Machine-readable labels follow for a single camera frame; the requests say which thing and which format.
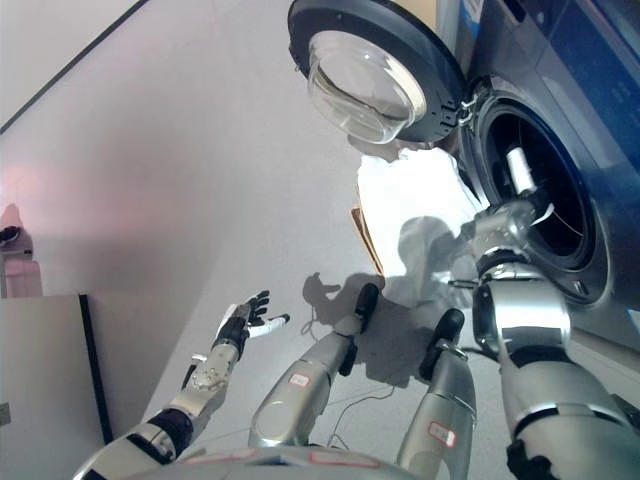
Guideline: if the silver robot torso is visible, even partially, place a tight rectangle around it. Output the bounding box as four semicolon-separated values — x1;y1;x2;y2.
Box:
127;446;417;480

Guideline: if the brown wicker laundry basket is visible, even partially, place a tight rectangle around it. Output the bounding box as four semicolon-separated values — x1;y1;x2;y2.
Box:
349;207;387;278

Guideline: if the round washing machine door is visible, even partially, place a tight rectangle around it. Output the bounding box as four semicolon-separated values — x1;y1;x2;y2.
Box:
287;0;472;149

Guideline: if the white cloth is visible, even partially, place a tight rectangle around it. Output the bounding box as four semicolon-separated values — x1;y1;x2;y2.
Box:
355;144;484;389

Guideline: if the silver right robot leg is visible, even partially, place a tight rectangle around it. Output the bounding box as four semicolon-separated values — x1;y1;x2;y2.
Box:
396;308;477;469

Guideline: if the white panel with black edge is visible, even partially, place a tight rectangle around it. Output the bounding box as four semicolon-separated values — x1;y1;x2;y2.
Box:
0;293;114;480

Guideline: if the white background machine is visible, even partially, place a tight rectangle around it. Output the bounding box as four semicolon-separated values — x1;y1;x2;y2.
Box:
0;202;44;299

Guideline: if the grey front-load washing machine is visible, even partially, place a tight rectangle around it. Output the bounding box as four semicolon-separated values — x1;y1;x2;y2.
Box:
439;0;640;351

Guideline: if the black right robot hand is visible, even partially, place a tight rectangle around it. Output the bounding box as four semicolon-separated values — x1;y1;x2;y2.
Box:
504;147;556;227

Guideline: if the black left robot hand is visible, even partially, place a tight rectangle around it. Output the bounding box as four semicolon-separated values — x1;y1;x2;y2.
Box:
215;289;292;347

